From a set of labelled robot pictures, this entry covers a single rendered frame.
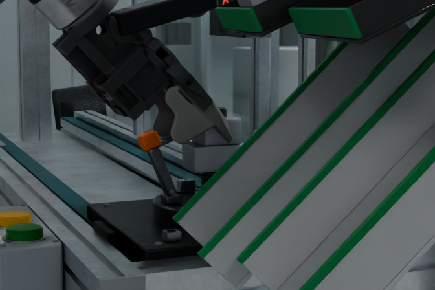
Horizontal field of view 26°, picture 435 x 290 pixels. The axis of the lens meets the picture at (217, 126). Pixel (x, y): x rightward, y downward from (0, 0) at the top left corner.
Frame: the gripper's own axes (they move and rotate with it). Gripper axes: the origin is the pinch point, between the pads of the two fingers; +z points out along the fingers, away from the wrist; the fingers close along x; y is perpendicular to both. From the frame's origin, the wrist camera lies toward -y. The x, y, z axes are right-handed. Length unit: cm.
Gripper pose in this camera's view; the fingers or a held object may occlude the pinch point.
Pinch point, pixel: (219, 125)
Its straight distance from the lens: 107.8
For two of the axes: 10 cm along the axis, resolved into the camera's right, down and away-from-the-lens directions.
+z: 6.3, 6.9, 3.4
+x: 3.7, 1.1, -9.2
